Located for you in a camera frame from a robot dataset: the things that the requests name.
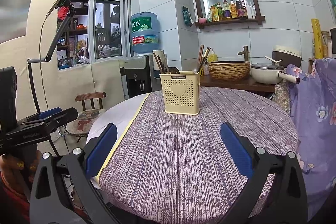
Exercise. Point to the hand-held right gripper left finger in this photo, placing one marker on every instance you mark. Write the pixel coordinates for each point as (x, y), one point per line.
(102, 150)

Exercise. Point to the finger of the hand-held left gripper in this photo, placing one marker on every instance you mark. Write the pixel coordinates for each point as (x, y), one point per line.
(60, 119)
(50, 112)

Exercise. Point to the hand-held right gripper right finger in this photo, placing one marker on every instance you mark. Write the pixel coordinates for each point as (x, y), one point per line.
(236, 150)

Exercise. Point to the cream perforated utensil holder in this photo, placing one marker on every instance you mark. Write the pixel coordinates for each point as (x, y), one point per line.
(181, 103)

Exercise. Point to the brown wooden chopstick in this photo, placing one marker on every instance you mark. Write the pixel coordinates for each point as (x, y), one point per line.
(200, 56)
(157, 64)
(204, 58)

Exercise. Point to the black chopstick with gold band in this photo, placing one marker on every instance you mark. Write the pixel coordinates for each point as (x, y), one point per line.
(206, 56)

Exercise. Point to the dark metal spoon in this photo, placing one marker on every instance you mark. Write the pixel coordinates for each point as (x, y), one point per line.
(173, 70)

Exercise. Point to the plain black chopstick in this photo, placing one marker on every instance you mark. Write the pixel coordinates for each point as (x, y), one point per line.
(162, 65)

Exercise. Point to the person's left forearm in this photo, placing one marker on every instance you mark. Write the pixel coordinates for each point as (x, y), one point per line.
(11, 195)

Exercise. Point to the person's left hand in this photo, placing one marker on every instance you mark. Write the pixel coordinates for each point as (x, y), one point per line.
(18, 165)

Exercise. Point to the dog print seat cushion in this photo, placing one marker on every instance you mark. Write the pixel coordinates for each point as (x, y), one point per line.
(85, 119)

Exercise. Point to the white table cover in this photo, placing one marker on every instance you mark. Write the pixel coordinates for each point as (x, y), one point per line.
(118, 116)

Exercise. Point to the wooden chair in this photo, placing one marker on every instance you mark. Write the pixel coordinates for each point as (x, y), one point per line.
(90, 96)

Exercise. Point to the purple striped tablecloth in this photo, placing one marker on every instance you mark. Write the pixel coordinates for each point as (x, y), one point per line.
(183, 161)

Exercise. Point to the wooden counter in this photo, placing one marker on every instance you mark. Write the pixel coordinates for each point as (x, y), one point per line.
(236, 85)

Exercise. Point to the brown patterned cloth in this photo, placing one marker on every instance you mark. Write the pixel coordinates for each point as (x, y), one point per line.
(282, 96)

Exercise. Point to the grey phone stand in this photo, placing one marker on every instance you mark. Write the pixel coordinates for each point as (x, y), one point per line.
(56, 37)

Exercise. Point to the woven sink basin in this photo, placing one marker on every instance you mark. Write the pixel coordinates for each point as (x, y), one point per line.
(228, 70)

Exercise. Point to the patterned small bottle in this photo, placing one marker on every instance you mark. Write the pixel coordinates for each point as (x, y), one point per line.
(206, 67)

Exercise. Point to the purple floral cloth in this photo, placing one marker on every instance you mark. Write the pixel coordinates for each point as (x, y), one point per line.
(315, 108)

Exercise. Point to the water dispenser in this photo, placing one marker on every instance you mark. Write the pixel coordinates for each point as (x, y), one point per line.
(136, 66)

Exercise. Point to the yellow soap bottle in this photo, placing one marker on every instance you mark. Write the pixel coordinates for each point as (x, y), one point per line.
(212, 56)

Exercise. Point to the bamboo style faucet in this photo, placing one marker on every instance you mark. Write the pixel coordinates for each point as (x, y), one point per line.
(245, 53)

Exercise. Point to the white ladle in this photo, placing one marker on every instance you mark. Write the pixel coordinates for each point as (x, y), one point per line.
(273, 60)

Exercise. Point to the window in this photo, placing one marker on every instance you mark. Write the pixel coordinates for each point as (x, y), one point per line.
(105, 29)

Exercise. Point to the white rice cooker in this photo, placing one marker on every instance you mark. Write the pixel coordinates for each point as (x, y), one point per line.
(288, 54)

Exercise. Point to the paper cup stack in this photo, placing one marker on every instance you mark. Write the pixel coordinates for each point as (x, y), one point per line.
(161, 52)

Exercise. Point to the blue water bottle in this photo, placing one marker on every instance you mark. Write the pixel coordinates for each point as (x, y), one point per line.
(144, 29)

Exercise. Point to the pink cup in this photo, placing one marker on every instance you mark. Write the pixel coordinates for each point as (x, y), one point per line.
(202, 20)

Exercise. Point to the glass jar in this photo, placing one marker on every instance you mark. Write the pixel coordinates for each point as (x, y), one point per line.
(325, 45)

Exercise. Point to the yellow snack packet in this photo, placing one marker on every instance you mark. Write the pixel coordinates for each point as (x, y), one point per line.
(213, 14)

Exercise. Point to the yellow patterned roll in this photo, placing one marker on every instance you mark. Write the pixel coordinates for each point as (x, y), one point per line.
(316, 37)

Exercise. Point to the green bottle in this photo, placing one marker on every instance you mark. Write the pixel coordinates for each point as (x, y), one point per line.
(220, 12)

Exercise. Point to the white squeeze bottle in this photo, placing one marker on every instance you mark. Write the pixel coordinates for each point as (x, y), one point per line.
(250, 11)

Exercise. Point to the amber sauce bottle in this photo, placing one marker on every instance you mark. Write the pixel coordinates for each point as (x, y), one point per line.
(233, 10)

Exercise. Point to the dark sauce bottle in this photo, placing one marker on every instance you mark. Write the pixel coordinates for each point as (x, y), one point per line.
(241, 10)

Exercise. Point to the microwave oven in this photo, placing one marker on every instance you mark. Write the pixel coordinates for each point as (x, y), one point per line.
(333, 41)

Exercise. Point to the green container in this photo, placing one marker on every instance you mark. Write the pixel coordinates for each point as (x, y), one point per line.
(332, 3)

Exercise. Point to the green wall packet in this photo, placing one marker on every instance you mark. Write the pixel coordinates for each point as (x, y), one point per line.
(188, 16)

